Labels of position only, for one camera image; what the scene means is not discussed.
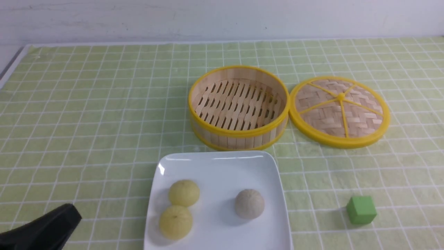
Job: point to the yellow steamed bun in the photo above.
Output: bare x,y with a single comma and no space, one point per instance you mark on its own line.
184,193
175,222

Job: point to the green cube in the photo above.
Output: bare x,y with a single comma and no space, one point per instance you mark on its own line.
361,210

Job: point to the woven bamboo steamer lid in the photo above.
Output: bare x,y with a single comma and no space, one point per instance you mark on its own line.
339,112

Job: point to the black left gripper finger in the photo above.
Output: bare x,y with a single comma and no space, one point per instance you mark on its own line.
48,232

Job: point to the yellow steamed bun front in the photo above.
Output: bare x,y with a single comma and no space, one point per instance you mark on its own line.
175,222

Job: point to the white square plate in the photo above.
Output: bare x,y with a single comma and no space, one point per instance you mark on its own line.
220,177

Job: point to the grey-white steamed bun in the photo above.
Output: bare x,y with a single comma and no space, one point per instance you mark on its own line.
249,204

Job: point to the bamboo steamer basket yellow rim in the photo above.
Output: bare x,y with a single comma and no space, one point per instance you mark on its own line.
238,108

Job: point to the green checkered table mat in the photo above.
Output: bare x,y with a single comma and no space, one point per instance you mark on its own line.
88,124

